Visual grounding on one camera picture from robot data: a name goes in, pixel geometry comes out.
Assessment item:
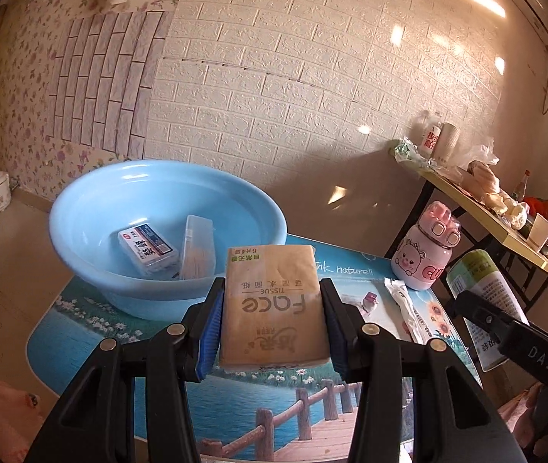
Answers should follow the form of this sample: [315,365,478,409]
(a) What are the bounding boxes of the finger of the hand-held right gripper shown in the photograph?
[451,290,516,336]

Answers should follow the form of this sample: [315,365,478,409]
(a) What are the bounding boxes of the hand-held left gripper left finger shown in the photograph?
[23,277,229,463]

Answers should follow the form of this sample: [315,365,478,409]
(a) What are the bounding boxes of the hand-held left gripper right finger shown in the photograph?
[319,277,528,463]

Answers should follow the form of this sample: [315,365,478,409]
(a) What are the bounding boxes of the green and white canister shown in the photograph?
[447,249,532,372]

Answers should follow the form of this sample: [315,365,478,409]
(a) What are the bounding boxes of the brown tissue pack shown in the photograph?
[218,245,331,372]

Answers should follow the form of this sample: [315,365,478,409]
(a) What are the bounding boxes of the long white sachet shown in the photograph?
[384,277,431,345]

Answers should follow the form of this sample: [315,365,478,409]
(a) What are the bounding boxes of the light blue plastic basin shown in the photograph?
[49,159,288,321]

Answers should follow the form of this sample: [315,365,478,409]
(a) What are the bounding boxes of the person's right hand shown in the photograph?
[498,383,548,451]

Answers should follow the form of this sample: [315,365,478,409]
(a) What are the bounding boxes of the pink cartoon bear bottle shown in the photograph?
[391,201,462,291]

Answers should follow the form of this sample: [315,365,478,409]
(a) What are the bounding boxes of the round table with printed top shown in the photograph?
[25,234,482,463]

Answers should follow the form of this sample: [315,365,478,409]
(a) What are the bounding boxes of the clear plastic stick box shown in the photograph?
[179,215,217,281]

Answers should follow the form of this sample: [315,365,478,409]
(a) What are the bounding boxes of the white paper cup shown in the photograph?
[527,215,548,252]

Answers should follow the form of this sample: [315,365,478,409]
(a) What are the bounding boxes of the yellow top side table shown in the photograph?
[390,145,548,309]

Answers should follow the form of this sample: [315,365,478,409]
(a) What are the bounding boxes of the white box with red label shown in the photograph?
[118,223,179,278]

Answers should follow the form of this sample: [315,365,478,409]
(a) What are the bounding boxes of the clear bag of bread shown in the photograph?
[457,145,530,227]

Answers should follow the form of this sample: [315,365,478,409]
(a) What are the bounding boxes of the stack of paper cups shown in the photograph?
[435,123,462,165]

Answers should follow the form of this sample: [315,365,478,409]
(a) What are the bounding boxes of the green and white plastic bag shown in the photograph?
[394,137,436,172]

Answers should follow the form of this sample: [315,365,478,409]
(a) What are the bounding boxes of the clear bottle with red label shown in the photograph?
[418,111,443,157]

